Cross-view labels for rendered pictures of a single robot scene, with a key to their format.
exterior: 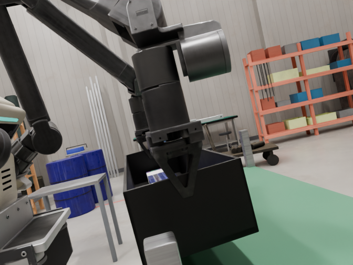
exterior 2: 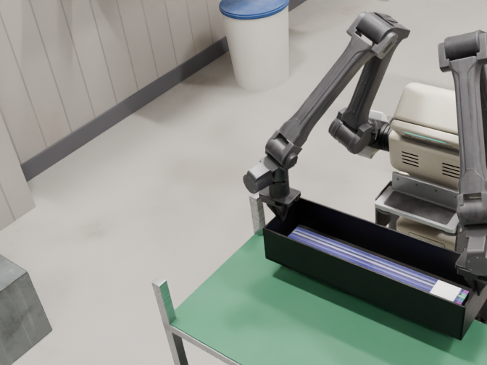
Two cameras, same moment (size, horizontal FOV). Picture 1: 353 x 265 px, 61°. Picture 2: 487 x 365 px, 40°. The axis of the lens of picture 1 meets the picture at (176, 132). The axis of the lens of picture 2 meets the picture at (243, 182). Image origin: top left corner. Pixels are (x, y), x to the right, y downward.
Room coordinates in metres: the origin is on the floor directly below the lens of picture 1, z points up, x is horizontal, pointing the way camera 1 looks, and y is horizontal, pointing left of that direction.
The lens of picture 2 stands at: (1.49, -1.00, 2.34)
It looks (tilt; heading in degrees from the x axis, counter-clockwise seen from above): 37 degrees down; 141
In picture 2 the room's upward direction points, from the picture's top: 8 degrees counter-clockwise
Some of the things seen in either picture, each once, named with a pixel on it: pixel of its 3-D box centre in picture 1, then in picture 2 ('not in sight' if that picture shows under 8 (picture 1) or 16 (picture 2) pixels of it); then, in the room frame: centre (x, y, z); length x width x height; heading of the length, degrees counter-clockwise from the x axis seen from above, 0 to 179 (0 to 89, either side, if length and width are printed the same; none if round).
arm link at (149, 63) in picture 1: (160, 69); (275, 169); (0.41, 0.00, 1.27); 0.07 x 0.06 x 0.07; 86
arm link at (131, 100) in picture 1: (140, 104); not in sight; (0.97, 0.09, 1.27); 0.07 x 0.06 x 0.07; 113
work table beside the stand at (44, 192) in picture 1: (77, 222); not in sight; (2.99, 1.19, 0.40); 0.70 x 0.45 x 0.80; 93
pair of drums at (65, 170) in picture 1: (82, 180); not in sight; (5.42, 1.89, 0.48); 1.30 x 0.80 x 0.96; 179
